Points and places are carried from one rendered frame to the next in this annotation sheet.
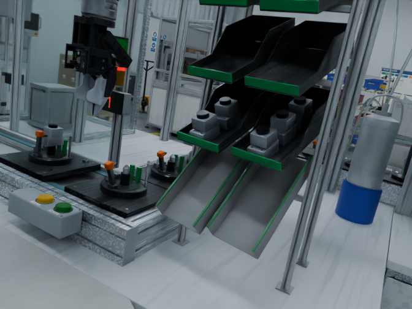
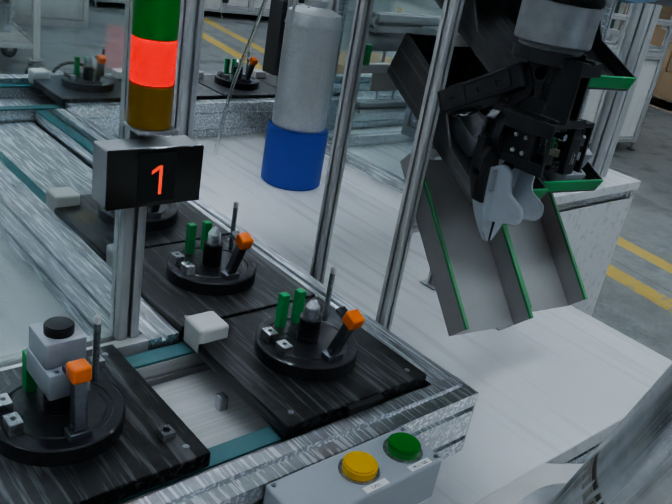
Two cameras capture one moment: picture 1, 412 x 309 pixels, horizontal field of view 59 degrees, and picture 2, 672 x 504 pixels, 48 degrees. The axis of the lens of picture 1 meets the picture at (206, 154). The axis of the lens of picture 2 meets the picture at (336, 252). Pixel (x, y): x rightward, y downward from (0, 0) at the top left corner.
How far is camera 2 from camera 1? 130 cm
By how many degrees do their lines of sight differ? 68
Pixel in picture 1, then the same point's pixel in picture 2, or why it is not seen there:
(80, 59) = (569, 151)
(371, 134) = (323, 45)
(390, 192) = (250, 115)
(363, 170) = (315, 105)
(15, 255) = not seen: outside the picture
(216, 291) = (514, 379)
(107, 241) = (442, 436)
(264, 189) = not seen: hidden behind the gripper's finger
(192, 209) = (478, 299)
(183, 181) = (440, 267)
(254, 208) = (519, 249)
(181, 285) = (504, 404)
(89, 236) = not seen: hidden behind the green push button
